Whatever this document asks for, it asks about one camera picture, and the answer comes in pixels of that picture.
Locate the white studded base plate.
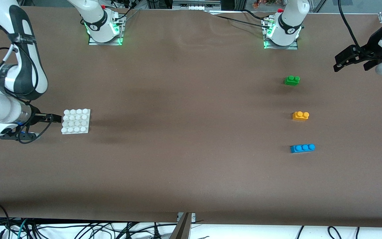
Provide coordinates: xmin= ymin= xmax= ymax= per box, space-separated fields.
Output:
xmin=61 ymin=109 xmax=91 ymax=135

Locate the blue three-stud block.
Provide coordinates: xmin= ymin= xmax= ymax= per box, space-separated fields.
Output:
xmin=290 ymin=144 xmax=316 ymax=154

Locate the brown table cover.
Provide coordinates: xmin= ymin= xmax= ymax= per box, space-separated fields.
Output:
xmin=0 ymin=6 xmax=382 ymax=228

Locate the grey equipment box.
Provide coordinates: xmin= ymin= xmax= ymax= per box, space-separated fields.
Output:
xmin=172 ymin=0 xmax=222 ymax=10

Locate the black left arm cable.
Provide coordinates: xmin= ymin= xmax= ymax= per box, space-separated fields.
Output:
xmin=338 ymin=0 xmax=361 ymax=49

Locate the teal floor cable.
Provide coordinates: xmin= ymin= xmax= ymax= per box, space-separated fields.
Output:
xmin=17 ymin=218 xmax=28 ymax=239

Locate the aluminium frame strut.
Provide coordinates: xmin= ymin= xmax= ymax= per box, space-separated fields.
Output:
xmin=169 ymin=212 xmax=196 ymax=239

